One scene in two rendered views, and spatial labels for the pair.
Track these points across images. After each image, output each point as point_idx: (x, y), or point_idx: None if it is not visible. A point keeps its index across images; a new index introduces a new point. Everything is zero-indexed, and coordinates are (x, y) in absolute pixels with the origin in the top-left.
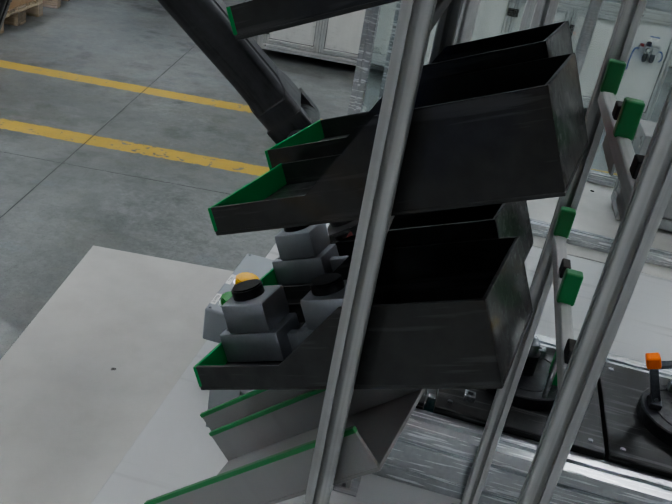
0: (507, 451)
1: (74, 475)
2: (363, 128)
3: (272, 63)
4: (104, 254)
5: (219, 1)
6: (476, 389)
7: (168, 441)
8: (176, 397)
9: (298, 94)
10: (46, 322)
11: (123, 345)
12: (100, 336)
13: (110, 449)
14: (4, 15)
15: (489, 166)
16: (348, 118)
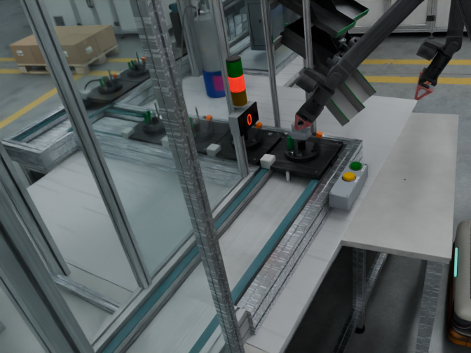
0: (266, 126)
1: (404, 146)
2: None
3: (352, 47)
4: (439, 249)
5: (377, 20)
6: (265, 138)
7: (375, 156)
8: (375, 169)
9: (339, 60)
10: (446, 199)
11: (404, 190)
12: (416, 193)
13: (394, 153)
14: (467, 33)
15: None
16: (329, 28)
